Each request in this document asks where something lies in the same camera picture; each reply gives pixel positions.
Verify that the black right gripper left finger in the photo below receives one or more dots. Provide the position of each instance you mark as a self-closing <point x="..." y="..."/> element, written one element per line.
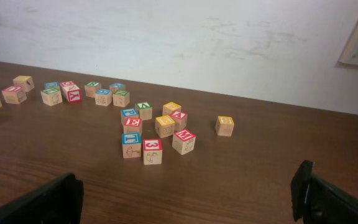
<point x="58" y="201"/>

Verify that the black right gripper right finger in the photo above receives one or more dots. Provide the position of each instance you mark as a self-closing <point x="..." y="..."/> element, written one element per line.
<point x="315" y="200"/>

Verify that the blue T umbrella block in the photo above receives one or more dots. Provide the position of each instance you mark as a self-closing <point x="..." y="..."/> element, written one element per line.
<point x="131" y="145"/>

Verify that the red E block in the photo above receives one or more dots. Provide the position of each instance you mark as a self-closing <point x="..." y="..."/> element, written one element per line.
<point x="132" y="125"/>

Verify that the green Z block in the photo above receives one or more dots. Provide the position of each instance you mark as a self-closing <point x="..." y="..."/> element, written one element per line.
<point x="51" y="96"/>

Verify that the red 3 block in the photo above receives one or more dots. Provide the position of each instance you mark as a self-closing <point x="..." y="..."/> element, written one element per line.
<point x="152" y="151"/>

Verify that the blue P block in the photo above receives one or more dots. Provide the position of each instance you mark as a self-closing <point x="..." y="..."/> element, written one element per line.
<point x="128" y="113"/>

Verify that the red tilted Y block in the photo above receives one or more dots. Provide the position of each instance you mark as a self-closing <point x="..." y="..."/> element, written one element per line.
<point x="71" y="91"/>

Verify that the blue H block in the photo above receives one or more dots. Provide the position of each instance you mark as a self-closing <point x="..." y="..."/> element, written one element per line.
<point x="103" y="97"/>

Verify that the yellow block far right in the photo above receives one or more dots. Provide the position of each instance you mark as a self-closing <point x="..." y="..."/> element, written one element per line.
<point x="224" y="126"/>

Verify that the green R block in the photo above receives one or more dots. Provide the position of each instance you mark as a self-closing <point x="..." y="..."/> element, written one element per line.
<point x="91" y="88"/>

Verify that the blue D block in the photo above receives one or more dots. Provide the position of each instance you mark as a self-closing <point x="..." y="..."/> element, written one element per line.
<point x="55" y="85"/>

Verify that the red U block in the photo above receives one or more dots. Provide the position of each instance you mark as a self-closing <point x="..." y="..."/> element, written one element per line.
<point x="14" y="95"/>

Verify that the green N block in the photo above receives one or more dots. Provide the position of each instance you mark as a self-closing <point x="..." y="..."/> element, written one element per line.
<point x="121" y="98"/>

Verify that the green V block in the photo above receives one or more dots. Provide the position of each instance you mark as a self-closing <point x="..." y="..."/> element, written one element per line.
<point x="145" y="110"/>

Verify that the yellow block upper left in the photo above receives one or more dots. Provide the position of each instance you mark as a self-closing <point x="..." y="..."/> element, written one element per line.
<point x="25" y="82"/>

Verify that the blue X block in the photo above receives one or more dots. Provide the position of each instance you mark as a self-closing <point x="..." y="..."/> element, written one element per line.
<point x="117" y="86"/>

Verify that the yellow block centre right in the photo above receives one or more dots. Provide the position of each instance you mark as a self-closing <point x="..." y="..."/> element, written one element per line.
<point x="164" y="126"/>

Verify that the red M block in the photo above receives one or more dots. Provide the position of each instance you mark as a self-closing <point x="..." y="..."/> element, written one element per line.
<point x="183" y="141"/>

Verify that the yellow block near A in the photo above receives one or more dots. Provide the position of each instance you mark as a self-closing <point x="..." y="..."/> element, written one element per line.
<point x="170" y="107"/>

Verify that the red A block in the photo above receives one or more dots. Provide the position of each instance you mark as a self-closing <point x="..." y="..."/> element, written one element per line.
<point x="180" y="119"/>

